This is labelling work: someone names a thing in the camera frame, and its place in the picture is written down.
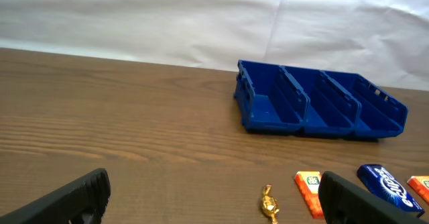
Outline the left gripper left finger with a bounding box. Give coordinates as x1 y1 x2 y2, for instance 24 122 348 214
0 168 111 224

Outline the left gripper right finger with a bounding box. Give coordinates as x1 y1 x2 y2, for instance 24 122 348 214
317 170 429 224

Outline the blue candy pack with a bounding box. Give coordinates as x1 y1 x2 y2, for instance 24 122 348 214
356 164 426 218

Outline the orange candy box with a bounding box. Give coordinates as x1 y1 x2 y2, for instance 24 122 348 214
294 171 325 220
406 175 429 207

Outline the gold candy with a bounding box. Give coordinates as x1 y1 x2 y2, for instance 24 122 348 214
260 184 280 224

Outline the blue tray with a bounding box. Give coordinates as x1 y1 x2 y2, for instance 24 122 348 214
233 60 409 140

